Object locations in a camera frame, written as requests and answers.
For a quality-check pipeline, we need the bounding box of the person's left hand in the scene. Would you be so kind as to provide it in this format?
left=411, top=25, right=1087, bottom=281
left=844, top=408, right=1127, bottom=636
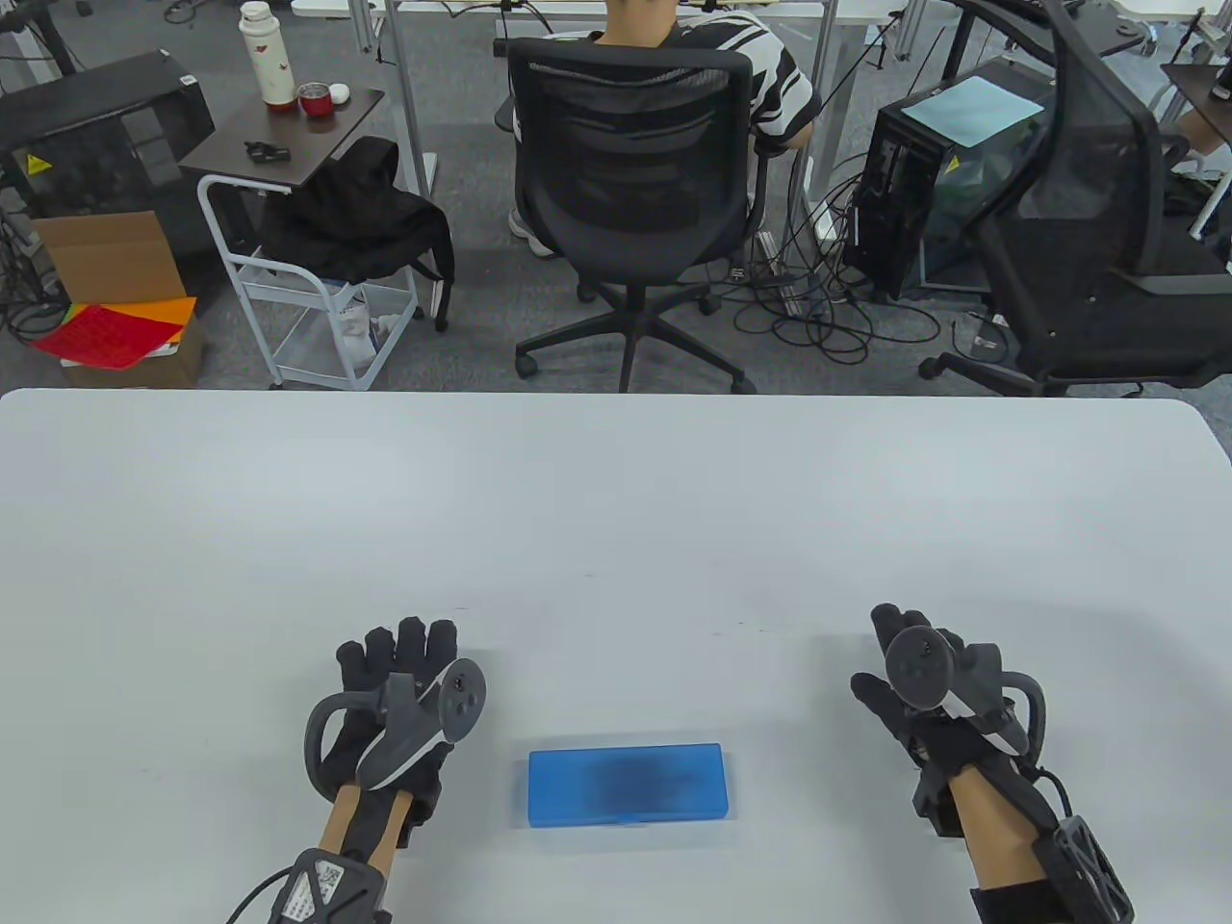
left=313, top=616, right=473, bottom=848

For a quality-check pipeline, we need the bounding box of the person's right hand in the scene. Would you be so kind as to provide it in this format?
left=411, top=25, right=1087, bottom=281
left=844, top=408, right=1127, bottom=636
left=850, top=603, right=1045, bottom=836

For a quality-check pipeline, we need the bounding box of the blue stationery box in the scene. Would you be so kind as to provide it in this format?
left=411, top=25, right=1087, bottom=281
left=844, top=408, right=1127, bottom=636
left=526, top=742, right=740, bottom=829

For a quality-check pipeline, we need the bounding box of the person's left forearm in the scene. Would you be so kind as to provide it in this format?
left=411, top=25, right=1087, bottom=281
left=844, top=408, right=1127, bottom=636
left=316, top=782, right=417, bottom=879

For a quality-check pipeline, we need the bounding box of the person's right forearm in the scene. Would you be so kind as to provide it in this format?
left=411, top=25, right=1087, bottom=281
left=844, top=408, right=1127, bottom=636
left=948, top=756, right=1065, bottom=891

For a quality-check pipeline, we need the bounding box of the open brown cardboard box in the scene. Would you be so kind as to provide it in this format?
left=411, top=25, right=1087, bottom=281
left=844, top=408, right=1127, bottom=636
left=29, top=210, right=187, bottom=307

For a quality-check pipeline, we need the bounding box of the grey hand controller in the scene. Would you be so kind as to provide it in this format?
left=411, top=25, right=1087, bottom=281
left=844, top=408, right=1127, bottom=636
left=304, top=658, right=488, bottom=795
left=884, top=626, right=1047, bottom=761

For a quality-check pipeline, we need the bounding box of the white plastic bag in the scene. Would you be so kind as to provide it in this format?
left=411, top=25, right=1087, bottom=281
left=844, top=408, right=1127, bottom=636
left=332, top=282, right=400, bottom=378

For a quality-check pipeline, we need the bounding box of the white metal cart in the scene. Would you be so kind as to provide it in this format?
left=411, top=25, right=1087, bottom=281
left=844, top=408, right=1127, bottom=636
left=197, top=173, right=424, bottom=392

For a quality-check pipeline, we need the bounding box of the red paper sheet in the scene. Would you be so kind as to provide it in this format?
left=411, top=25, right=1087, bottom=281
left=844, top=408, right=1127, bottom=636
left=32, top=302, right=186, bottom=371

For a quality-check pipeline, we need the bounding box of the black jacket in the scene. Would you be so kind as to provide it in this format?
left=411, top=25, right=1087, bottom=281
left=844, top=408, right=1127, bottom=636
left=258, top=136, right=456, bottom=334

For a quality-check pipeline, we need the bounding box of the black high-back office chair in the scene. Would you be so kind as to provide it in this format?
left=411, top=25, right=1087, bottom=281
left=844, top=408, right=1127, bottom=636
left=919, top=0, right=1232, bottom=398

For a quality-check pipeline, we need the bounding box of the white power strip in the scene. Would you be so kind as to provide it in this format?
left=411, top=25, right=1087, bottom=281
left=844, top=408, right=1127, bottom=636
left=754, top=229, right=808, bottom=319

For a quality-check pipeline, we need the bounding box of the black glass-sided computer tower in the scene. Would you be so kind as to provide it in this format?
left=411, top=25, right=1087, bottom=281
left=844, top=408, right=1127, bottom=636
left=842, top=58, right=1055, bottom=304

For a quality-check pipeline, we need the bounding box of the black mesh office chair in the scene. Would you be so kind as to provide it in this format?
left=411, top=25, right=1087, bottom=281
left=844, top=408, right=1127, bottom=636
left=494, top=37, right=771, bottom=394

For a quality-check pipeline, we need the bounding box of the dark wooden side table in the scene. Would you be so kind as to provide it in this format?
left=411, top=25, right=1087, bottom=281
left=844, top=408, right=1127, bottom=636
left=178, top=89, right=386, bottom=190

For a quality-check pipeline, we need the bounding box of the white desk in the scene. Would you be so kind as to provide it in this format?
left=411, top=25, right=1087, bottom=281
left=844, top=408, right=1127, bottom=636
left=289, top=0, right=906, bottom=242

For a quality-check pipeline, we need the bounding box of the black equipment case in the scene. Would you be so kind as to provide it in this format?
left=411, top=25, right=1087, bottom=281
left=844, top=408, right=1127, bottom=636
left=0, top=50, right=218, bottom=266

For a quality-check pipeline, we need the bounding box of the light blue paper sheet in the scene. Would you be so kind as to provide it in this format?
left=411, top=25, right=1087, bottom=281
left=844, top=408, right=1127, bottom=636
left=900, top=75, right=1047, bottom=148

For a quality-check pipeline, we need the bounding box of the white thermos bottle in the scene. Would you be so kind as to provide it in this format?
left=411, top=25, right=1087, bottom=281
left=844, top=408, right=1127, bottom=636
left=238, top=2, right=299, bottom=113

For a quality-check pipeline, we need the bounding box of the dark wooden desk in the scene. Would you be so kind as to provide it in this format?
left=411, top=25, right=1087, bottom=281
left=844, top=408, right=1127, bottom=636
left=1160, top=60, right=1232, bottom=126

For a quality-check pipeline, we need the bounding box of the black desk leg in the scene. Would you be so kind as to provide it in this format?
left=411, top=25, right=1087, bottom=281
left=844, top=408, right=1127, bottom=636
left=0, top=0, right=80, bottom=78

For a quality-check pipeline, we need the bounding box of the black curved desk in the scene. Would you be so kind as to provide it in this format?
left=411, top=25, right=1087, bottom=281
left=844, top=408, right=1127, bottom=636
left=948, top=0, right=1156, bottom=61

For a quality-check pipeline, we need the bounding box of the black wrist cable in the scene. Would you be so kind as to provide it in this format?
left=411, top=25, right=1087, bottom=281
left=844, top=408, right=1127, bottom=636
left=226, top=866, right=299, bottom=924
left=1020, top=760, right=1074, bottom=819

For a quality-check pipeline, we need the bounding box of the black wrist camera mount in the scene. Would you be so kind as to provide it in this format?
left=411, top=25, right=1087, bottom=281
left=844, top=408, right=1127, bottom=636
left=1035, top=816, right=1137, bottom=924
left=268, top=847, right=394, bottom=924

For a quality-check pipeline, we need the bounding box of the tangle of black floor cables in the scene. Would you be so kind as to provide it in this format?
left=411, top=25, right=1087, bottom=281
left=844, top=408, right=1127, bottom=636
left=727, top=144, right=949, bottom=367

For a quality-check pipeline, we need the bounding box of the black cable bundle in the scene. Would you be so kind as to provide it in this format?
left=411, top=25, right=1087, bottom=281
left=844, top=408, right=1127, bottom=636
left=0, top=207, right=70, bottom=343

